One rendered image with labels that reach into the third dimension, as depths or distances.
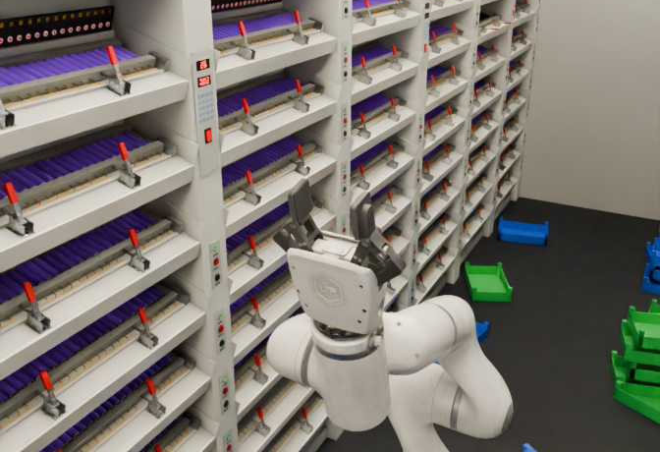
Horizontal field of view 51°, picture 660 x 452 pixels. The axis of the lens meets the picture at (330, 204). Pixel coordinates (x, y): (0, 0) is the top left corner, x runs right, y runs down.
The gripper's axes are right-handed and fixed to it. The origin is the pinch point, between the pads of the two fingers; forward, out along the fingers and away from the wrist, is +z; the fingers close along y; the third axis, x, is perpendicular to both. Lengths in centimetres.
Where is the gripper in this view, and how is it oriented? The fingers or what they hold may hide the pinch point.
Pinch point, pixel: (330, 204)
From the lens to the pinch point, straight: 69.8
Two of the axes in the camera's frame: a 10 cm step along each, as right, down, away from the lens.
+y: -8.7, -1.9, 4.6
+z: -1.2, -8.2, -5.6
